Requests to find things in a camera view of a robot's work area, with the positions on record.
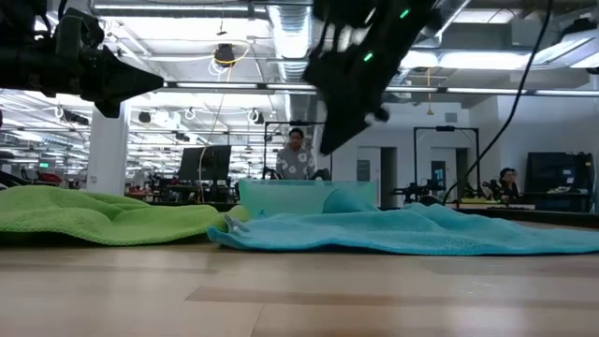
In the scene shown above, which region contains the black background computer monitor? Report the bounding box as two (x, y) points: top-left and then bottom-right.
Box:
(178, 144), (233, 183)

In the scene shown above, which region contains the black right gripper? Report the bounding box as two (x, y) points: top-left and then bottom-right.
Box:
(302, 0), (441, 155)

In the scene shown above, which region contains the black ceiling cable reel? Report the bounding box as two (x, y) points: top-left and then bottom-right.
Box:
(213, 43), (237, 67)

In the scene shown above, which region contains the blue microfiber towel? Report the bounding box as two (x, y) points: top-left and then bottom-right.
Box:
(207, 186), (599, 256)

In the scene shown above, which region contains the white building pillar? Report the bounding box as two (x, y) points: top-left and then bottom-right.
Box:
(86, 100), (132, 197)

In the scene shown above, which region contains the silver ribbed ceiling duct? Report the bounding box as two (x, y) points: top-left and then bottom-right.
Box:
(267, 4), (324, 85)

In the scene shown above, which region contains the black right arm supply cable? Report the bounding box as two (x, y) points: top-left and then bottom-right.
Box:
(442, 0), (554, 206)

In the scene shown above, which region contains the red background seat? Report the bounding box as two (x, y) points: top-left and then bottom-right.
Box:
(36, 171), (65, 185)

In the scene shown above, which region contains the green microfiber towel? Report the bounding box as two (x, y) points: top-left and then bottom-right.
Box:
(0, 184), (250, 247)

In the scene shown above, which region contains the black background screen cart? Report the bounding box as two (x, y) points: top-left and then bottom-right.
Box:
(526, 151), (595, 212)

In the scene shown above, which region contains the person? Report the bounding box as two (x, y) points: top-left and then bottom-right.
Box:
(497, 167), (521, 203)
(275, 127), (317, 182)

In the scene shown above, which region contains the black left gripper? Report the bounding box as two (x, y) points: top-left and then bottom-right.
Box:
(0, 7), (165, 119)

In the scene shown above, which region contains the teal translucent plastic basket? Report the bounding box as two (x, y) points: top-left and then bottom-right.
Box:
(238, 180), (377, 220)

